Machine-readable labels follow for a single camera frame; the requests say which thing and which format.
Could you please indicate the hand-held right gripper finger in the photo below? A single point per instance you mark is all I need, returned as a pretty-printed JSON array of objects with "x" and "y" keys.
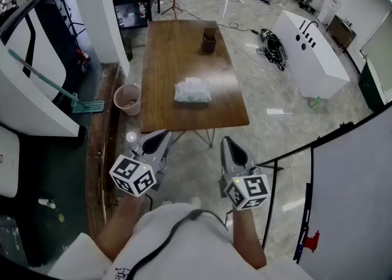
[
  {"x": 226, "y": 156},
  {"x": 249, "y": 159}
]

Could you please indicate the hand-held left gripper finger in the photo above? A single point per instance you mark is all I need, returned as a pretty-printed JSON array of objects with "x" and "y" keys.
[
  {"x": 163, "y": 150},
  {"x": 141, "y": 145}
]

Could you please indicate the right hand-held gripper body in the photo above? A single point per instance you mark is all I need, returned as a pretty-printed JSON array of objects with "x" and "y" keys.
[{"x": 248, "y": 191}]

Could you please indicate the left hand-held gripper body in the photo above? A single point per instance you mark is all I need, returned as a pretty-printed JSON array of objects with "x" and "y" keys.
[{"x": 133, "y": 177}]

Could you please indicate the white tissue pack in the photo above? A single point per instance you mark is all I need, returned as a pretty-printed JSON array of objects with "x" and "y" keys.
[{"x": 193, "y": 93}]

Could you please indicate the person's right forearm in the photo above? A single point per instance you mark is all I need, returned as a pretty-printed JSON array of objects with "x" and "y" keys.
[{"x": 248, "y": 239}]

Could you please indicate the person's left forearm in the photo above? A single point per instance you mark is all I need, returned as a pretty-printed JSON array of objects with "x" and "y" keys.
[{"x": 119, "y": 229}]

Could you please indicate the pink mesh wastebasket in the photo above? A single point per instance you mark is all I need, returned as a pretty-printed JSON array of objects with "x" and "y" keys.
[{"x": 127, "y": 104}]

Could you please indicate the teal flat mop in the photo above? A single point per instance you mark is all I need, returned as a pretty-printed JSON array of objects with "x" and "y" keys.
[{"x": 88, "y": 107}]

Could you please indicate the person's white shirt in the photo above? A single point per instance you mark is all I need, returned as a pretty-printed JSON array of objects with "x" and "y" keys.
[{"x": 190, "y": 251}]

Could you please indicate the green floor object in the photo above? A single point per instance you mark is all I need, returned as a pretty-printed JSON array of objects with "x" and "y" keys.
[{"x": 315, "y": 102}]

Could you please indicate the brown leather holder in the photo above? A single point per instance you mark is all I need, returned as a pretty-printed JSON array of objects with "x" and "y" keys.
[{"x": 209, "y": 43}]

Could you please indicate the white cabinet with holes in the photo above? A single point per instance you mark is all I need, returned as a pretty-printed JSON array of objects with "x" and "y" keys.
[{"x": 318, "y": 67}]

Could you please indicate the white black curved kiosk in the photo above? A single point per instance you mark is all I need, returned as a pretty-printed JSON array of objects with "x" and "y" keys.
[{"x": 21, "y": 104}]

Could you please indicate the white rounded seat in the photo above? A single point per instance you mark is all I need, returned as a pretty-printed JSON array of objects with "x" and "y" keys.
[{"x": 7, "y": 162}]

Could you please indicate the white red-capped bottle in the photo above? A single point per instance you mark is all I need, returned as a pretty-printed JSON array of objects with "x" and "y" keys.
[{"x": 141, "y": 10}]

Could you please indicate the dark green cabinet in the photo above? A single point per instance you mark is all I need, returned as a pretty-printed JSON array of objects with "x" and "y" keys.
[{"x": 369, "y": 89}]

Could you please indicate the black wrapped box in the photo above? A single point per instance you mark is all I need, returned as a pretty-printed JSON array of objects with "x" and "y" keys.
[{"x": 9, "y": 242}]

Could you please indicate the brown cabinet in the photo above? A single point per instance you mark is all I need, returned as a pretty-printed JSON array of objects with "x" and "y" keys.
[{"x": 341, "y": 30}]

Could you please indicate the white panel with black frame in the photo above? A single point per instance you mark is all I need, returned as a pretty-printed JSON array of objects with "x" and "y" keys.
[{"x": 352, "y": 196}]

